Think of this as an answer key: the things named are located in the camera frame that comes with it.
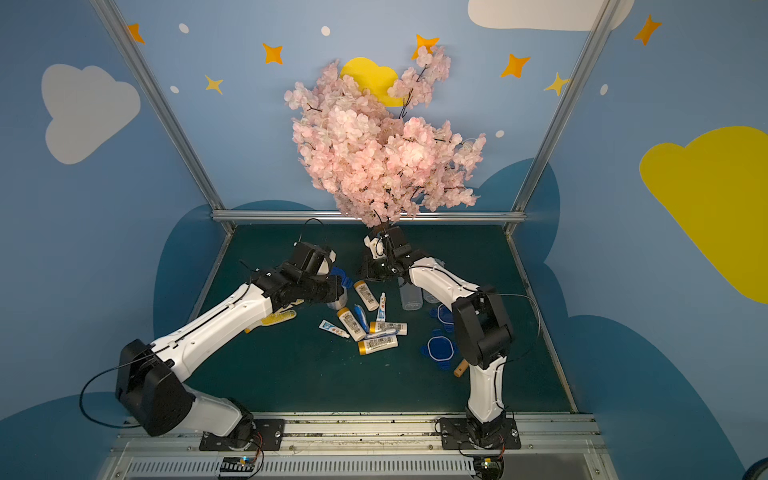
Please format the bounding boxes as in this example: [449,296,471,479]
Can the blue cup lid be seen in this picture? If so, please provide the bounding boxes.
[429,304,455,333]
[420,330,458,371]

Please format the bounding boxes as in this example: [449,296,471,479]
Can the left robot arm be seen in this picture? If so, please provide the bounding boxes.
[115,242,343,450]

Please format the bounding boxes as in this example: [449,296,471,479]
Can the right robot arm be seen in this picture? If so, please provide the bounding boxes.
[362,225,515,435]

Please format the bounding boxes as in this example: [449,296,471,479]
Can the orange-cap white bottle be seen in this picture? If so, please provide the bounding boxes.
[358,335,399,356]
[337,307,367,342]
[353,280,379,312]
[369,321,408,336]

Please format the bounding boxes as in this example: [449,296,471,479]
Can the yellow work glove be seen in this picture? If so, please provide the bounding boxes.
[244,309,297,334]

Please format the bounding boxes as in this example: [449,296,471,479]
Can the white blue toothpaste tube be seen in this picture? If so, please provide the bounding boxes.
[376,292,387,322]

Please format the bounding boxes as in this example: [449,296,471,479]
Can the blue toothbrush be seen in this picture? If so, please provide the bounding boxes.
[353,304,370,334]

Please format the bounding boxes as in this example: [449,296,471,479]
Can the pink cherry blossom tree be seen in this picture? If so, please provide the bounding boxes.
[284,46,486,227]

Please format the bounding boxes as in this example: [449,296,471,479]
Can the left circuit board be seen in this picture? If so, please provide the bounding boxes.
[217,456,259,479]

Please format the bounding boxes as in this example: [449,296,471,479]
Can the circuit board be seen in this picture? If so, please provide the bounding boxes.
[217,456,259,479]
[473,457,504,480]

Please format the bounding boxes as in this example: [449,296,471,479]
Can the right circuit board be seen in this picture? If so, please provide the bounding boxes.
[473,457,504,480]

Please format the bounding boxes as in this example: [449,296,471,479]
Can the aluminium back frame bar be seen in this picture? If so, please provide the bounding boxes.
[211,209,527,226]

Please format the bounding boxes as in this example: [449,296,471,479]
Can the green wooden-handled scraper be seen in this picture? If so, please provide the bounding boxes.
[453,359,469,378]

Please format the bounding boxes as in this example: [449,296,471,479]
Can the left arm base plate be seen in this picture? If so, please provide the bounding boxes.
[199,419,285,452]

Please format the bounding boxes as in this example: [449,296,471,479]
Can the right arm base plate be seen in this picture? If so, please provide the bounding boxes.
[436,417,522,450]

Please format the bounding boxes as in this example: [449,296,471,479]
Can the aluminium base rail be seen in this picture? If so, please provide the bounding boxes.
[99,413,618,479]

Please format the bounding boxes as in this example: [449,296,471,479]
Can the left aluminium frame post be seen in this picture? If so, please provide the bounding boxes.
[90,0,225,211]

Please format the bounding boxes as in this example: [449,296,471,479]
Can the aluminium frame post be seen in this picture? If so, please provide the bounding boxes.
[90,0,225,211]
[504,0,623,240]

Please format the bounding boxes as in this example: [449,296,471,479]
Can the right aluminium frame post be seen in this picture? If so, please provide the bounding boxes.
[504,0,623,240]

